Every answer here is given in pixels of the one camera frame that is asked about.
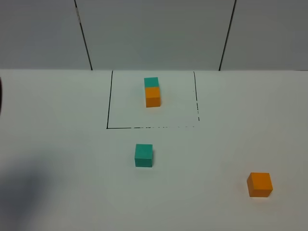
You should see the template teal cube block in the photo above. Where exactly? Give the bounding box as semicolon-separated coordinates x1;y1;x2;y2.
144;77;159;88

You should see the template orange cube block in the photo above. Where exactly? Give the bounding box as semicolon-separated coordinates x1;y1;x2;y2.
145;87;161;107

